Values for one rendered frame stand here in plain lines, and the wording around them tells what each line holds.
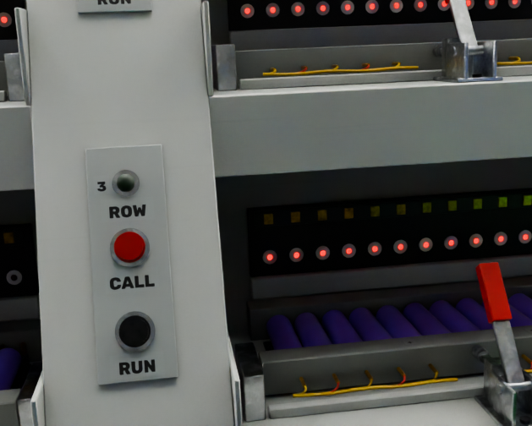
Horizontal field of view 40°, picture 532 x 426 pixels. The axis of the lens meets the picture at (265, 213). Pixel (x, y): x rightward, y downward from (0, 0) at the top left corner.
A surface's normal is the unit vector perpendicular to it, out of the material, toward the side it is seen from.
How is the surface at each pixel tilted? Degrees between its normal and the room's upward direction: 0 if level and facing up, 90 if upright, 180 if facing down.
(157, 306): 90
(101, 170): 90
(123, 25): 90
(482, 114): 111
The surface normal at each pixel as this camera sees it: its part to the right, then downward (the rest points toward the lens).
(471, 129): 0.14, 0.21
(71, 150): 0.11, -0.16
